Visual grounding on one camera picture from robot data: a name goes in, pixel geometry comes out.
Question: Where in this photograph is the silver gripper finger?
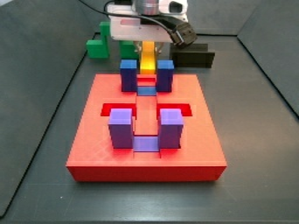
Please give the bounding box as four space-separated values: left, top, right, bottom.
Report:
155 42 164 55
133 41 143 55

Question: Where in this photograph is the green stepped block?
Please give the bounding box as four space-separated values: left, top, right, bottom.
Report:
85 22 139 60

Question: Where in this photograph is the black angle bracket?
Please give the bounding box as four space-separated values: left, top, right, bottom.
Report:
169 44 215 68

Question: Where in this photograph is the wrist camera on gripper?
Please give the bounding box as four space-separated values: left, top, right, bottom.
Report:
169 22 197 49

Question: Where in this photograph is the red slotted board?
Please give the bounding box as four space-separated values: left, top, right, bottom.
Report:
67 74 227 182

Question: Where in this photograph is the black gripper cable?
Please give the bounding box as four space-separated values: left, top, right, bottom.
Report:
79 0 184 49

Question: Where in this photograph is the dark blue U block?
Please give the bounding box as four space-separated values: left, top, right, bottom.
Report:
120 59 173 95

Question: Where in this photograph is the purple U block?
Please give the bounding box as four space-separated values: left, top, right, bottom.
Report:
108 108 183 152

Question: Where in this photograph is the long yellow block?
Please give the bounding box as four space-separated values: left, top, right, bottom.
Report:
140 41 156 74

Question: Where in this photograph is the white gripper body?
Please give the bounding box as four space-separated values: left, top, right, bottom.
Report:
107 0 188 43

